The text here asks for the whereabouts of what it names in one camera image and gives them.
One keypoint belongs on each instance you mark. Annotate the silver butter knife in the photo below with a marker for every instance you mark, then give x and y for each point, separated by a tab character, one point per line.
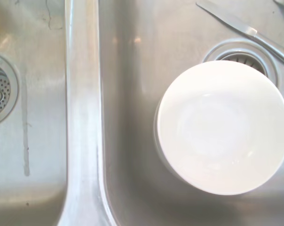
236	26

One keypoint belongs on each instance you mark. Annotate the stainless steel double sink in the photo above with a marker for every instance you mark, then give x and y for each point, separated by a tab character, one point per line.
85	117

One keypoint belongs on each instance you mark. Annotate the slotted metal sink drain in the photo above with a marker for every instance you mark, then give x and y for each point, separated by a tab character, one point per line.
240	56

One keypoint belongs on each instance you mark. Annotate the white ceramic bowl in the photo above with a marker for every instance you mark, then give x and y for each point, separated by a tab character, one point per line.
223	128

